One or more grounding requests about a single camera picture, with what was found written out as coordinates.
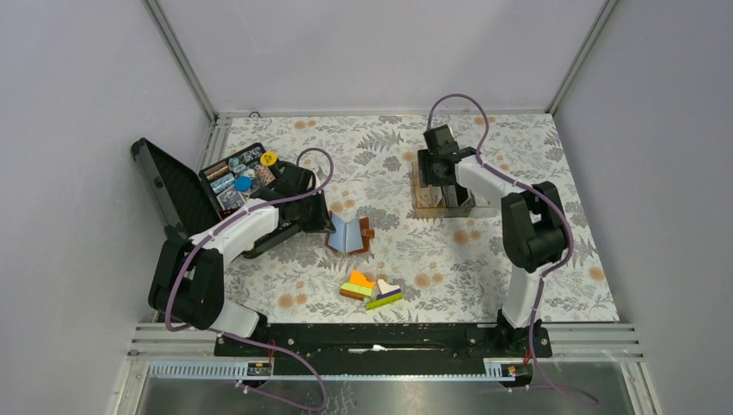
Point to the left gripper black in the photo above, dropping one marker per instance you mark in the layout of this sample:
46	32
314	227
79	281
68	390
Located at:
322	222

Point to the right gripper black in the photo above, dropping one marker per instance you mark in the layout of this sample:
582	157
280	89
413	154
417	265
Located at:
426	177

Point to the brown leather card holder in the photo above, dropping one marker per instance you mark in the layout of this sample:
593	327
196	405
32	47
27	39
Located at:
349	237

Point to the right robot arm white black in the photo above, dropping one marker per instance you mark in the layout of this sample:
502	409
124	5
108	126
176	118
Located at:
536	236

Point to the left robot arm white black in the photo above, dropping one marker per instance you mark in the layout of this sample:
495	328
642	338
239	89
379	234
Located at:
188	285

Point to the orange green brown card stack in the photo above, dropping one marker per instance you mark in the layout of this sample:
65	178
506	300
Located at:
358	287

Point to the white purple green card stack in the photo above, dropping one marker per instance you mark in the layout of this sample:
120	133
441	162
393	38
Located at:
388	293

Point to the yellow poker chip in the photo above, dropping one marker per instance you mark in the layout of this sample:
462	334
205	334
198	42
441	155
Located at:
268	159

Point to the blue poker chip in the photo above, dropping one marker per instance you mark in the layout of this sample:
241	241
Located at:
243	183

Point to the floral patterned table mat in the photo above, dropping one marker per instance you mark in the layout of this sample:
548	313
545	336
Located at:
450	269

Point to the black poker chip case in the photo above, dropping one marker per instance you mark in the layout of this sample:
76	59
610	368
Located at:
193	201

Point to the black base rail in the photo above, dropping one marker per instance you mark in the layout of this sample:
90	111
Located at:
390	349

